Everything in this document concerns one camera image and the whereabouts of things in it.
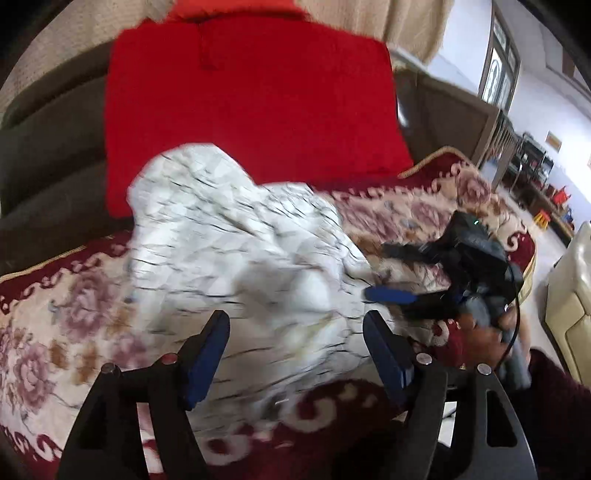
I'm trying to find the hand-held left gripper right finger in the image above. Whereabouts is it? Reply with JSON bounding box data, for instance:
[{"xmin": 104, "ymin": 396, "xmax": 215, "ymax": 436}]
[{"xmin": 362, "ymin": 310, "xmax": 539, "ymax": 480}]

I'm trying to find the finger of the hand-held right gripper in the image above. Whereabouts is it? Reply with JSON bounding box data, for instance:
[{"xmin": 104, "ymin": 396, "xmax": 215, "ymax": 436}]
[
  {"xmin": 381, "ymin": 242, "xmax": 445, "ymax": 265},
  {"xmin": 365, "ymin": 285, "xmax": 458, "ymax": 320}
]

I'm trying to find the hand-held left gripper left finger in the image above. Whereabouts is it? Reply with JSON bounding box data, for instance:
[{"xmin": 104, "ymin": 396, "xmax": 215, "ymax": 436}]
[{"xmin": 55, "ymin": 310, "xmax": 232, "ymax": 480}]

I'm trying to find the white black patterned coat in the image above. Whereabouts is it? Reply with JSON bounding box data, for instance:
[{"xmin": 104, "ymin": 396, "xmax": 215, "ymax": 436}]
[{"xmin": 127, "ymin": 143, "xmax": 407, "ymax": 416}]

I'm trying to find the person's right forearm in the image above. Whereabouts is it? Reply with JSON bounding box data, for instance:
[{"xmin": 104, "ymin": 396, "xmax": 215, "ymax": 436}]
[{"xmin": 499, "ymin": 348, "xmax": 591, "ymax": 480}]

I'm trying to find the person's right hand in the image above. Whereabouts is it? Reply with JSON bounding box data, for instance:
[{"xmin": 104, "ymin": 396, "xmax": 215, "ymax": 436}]
[{"xmin": 463, "ymin": 313, "xmax": 514, "ymax": 368}]

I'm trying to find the metal rack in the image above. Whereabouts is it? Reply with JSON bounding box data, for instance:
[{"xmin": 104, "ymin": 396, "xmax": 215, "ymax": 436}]
[{"xmin": 508, "ymin": 133, "xmax": 555, "ymax": 185}]

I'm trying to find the cream leather sofa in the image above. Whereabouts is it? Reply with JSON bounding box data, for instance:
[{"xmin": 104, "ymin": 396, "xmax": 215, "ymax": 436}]
[{"xmin": 545, "ymin": 222, "xmax": 591, "ymax": 384}]

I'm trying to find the floral sofa blanket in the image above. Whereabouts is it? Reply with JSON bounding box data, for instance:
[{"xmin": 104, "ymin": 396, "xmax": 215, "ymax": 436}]
[{"xmin": 0, "ymin": 147, "xmax": 539, "ymax": 480}]

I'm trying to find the wooden framed window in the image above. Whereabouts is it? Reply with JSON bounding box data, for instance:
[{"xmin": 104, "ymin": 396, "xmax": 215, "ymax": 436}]
[{"xmin": 478, "ymin": 4, "xmax": 522, "ymax": 116}]

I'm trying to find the red blanket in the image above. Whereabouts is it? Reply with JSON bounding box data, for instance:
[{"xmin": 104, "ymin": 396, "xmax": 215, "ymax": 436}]
[{"xmin": 104, "ymin": 21, "xmax": 414, "ymax": 220}]

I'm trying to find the brown leather sofa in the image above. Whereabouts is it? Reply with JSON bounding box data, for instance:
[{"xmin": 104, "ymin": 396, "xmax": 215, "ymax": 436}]
[{"xmin": 0, "ymin": 44, "xmax": 462, "ymax": 278}]

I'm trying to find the red pillow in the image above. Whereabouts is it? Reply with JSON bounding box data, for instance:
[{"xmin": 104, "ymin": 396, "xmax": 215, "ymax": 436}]
[{"xmin": 166, "ymin": 0, "xmax": 310, "ymax": 21}]

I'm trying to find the black cable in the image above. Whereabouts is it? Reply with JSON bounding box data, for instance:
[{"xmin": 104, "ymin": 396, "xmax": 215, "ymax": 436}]
[{"xmin": 496, "ymin": 263, "xmax": 525, "ymax": 370}]

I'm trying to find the brown wooden bed frame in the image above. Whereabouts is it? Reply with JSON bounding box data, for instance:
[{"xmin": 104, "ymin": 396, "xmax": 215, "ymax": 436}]
[{"xmin": 392, "ymin": 51, "xmax": 515, "ymax": 185}]

